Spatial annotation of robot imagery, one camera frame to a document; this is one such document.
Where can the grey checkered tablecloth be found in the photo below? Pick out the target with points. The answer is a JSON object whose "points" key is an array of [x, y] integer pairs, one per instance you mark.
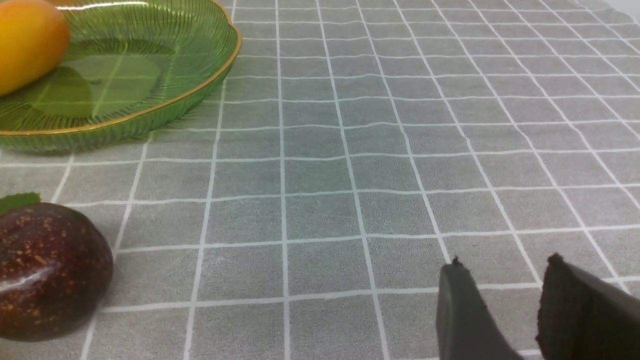
{"points": [[303, 211]]}

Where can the dark red passion fruit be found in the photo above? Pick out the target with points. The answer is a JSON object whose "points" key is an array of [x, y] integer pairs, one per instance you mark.
{"points": [[55, 268]]}

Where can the green glass leaf plate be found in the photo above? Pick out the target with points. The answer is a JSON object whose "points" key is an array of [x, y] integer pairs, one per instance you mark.
{"points": [[132, 67]]}

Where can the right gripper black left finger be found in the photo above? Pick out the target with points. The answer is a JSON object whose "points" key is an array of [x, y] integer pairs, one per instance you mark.
{"points": [[465, 327]]}

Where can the orange yellow mango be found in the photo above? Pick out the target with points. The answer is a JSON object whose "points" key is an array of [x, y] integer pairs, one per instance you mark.
{"points": [[34, 39]]}

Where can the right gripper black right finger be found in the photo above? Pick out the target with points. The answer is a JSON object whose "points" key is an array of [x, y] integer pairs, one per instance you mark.
{"points": [[582, 317]]}

